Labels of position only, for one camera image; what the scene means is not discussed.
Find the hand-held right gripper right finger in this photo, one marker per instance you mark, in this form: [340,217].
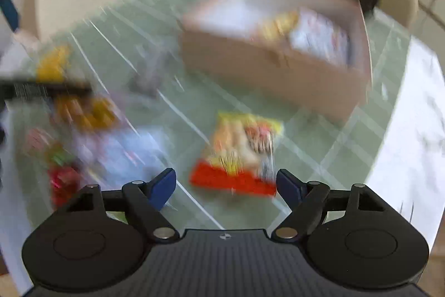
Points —
[290,188]

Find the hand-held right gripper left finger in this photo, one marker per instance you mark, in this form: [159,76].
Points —
[163,188]

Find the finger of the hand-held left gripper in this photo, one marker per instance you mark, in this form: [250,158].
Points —
[45,90]

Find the yellow and orange snack packet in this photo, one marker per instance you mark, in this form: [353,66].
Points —
[240,157]

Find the cardboard box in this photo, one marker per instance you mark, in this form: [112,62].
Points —
[274,74]

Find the small yellow snack packet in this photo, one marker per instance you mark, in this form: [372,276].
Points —
[53,64]

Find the orange and brown snack packet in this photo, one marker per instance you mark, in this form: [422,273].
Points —
[85,112]

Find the pink and green snack packet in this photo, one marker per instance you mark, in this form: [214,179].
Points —
[45,144]

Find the white and blue snack packet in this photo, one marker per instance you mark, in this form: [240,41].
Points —
[118,147]

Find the blue object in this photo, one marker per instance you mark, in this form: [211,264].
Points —
[7,10]

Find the red snack packet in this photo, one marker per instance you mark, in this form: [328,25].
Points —
[65,183]

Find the grey packet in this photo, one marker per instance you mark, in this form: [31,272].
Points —
[149,71]

